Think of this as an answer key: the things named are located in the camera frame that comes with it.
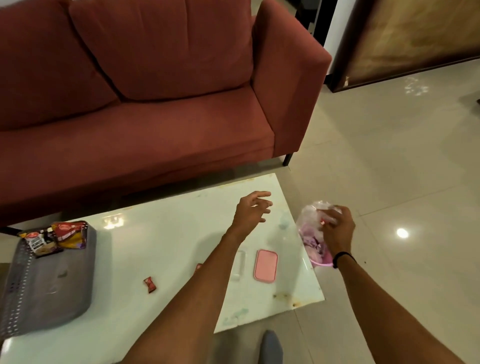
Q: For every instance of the person's left hand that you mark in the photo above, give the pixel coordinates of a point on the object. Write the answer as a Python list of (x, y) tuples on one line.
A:
[(247, 213)]

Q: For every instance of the person's right hand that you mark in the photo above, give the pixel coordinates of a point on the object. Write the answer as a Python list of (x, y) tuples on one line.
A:
[(340, 232)]

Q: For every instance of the person's right fingers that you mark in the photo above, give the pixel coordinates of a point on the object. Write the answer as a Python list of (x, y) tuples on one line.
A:
[(332, 216)]

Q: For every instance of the person's left fingers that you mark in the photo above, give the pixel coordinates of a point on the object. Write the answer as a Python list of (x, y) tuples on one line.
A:
[(262, 204)]

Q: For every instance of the clear plastic bin bag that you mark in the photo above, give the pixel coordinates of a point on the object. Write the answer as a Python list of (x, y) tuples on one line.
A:
[(310, 225)]

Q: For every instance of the person's right forearm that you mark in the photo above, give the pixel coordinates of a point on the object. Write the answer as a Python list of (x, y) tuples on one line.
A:
[(386, 318)]

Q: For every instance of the person's left forearm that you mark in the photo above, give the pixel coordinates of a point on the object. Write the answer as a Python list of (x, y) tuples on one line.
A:
[(187, 300)]

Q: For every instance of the black wristband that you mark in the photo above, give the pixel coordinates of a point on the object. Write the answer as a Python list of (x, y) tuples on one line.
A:
[(342, 256)]

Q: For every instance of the small pink bin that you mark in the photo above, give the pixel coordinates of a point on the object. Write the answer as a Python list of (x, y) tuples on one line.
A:
[(321, 261)]

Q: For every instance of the black sofa leg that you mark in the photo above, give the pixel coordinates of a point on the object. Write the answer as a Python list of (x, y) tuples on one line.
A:
[(287, 160)]

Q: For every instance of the pink rectangular lid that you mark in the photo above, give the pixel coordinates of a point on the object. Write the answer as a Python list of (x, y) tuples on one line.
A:
[(265, 265)]

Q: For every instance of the clear plastic container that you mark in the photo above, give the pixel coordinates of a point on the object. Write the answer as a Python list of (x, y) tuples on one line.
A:
[(239, 265)]

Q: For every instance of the red fabric sofa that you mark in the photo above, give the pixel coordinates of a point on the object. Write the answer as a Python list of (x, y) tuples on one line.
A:
[(157, 146)]

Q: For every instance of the red candy wrapper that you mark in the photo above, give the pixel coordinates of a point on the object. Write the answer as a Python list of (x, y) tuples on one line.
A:
[(150, 285)]

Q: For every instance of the person's grey trouser leg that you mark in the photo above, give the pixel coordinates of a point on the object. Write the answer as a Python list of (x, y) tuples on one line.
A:
[(270, 348)]

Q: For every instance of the wide red sofa back cushion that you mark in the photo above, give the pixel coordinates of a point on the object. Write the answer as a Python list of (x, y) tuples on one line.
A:
[(165, 48)]

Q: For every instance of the red and yellow snack packet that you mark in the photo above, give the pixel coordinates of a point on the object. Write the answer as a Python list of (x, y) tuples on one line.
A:
[(71, 234)]

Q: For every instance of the dark framed wooden door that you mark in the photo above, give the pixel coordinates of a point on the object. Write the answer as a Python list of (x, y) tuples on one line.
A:
[(408, 33)]

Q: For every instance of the white and black snack packet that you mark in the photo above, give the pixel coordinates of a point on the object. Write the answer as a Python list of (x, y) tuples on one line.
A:
[(37, 243)]

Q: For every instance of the grey perforated plastic basket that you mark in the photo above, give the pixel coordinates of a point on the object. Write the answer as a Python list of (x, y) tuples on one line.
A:
[(48, 288)]

